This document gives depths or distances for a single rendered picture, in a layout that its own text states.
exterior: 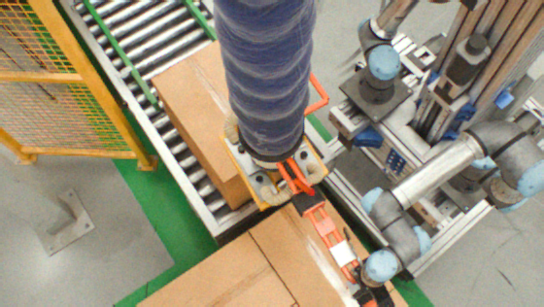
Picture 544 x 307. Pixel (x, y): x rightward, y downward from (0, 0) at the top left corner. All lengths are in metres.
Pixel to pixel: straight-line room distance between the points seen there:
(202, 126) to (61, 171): 1.40
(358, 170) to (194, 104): 1.09
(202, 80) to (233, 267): 0.86
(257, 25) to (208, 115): 1.23
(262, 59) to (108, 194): 2.23
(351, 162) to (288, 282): 0.86
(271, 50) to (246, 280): 1.47
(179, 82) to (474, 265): 1.89
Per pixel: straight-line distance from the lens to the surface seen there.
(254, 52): 1.18
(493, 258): 3.23
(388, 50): 2.06
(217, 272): 2.47
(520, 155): 1.53
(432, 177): 1.50
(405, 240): 1.46
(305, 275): 2.45
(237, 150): 1.99
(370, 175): 2.97
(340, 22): 3.70
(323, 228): 1.77
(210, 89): 2.33
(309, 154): 1.98
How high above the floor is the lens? 2.96
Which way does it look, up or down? 68 degrees down
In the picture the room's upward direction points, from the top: 3 degrees counter-clockwise
